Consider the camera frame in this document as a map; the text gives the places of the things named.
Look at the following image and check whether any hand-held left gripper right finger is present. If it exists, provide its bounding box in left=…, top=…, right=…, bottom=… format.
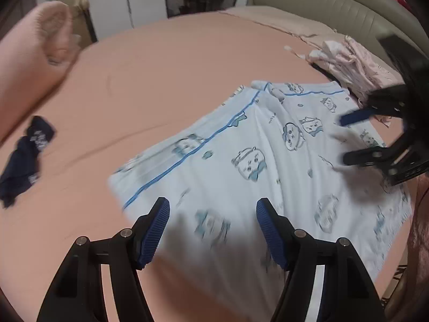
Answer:
left=256, top=198, right=383, bottom=322

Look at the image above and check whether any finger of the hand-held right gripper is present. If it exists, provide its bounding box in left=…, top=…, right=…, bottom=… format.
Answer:
left=339, top=107, right=403, bottom=127
left=343, top=145, right=401, bottom=169

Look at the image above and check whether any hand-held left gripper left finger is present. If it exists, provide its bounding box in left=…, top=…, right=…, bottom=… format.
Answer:
left=37, top=197, right=170, bottom=322

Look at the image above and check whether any light blue printed pajama garment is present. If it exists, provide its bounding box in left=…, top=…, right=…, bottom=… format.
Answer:
left=108, top=80, right=413, bottom=312

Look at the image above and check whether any pile of pink clothes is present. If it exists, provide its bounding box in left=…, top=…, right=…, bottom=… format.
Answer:
left=284, top=35, right=408, bottom=123

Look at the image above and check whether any beige padded headboard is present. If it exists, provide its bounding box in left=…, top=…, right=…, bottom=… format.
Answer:
left=246, top=0, right=429, bottom=86

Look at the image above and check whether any navy blue garment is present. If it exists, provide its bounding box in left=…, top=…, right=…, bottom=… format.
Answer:
left=0, top=116, right=56, bottom=208

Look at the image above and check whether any bed with pink sheet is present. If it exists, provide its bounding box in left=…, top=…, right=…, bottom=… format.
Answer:
left=0, top=6, right=429, bottom=322

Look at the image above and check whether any pink pillow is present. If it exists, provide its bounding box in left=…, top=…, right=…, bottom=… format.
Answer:
left=0, top=1, right=83, bottom=145

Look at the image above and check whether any beige stuffed toy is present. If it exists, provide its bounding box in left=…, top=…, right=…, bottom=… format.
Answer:
left=45, top=0, right=93, bottom=46

